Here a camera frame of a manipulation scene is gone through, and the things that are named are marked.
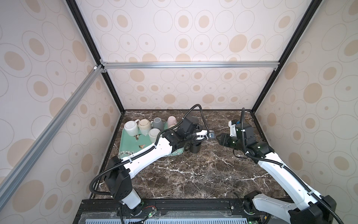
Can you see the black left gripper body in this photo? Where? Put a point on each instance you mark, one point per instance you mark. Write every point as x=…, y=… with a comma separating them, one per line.
x=190, y=137

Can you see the aluminium rail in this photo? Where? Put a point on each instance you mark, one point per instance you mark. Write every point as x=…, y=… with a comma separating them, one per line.
x=26, y=163
x=190, y=65

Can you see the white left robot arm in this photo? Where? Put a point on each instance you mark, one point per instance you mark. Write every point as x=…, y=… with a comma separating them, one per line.
x=115, y=181

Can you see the white ribbed mug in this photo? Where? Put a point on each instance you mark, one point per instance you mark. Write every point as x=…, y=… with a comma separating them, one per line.
x=132, y=127

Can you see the aluminium back rail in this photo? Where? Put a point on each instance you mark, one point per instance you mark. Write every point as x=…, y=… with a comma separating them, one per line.
x=190, y=65

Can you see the cream speckled mug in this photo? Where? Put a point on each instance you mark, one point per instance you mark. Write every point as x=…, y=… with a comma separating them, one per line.
x=145, y=126

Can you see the black corner frame post left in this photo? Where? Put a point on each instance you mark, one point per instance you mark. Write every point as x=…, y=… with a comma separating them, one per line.
x=79, y=19

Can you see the black mug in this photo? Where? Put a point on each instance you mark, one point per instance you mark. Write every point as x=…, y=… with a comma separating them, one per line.
x=195, y=148

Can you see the pink mug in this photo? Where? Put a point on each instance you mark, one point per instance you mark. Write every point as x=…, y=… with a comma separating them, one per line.
x=171, y=121

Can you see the small grey mug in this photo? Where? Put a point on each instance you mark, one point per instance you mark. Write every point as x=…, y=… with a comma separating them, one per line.
x=158, y=123

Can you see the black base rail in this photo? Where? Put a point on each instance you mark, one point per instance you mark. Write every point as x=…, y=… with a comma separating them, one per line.
x=173, y=210

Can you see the large grey mug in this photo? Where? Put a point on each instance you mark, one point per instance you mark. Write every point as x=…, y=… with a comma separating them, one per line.
x=194, y=120

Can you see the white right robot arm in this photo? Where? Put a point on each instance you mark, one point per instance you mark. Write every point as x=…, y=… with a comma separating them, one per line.
x=308, y=206

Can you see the black corner frame post right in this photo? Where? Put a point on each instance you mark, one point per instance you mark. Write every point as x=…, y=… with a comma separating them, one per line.
x=299, y=31

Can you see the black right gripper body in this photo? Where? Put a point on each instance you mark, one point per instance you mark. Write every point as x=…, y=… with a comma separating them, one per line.
x=229, y=141

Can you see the green floral tray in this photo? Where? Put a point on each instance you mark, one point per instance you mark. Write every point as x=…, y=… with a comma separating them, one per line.
x=130, y=145

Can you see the black corner frame post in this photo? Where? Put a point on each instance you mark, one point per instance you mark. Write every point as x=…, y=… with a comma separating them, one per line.
x=299, y=31
x=79, y=19

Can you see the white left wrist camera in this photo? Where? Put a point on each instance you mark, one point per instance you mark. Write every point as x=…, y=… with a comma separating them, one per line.
x=204, y=135

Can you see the aluminium left rail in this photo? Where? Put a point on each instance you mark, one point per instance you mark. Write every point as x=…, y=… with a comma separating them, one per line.
x=26, y=163

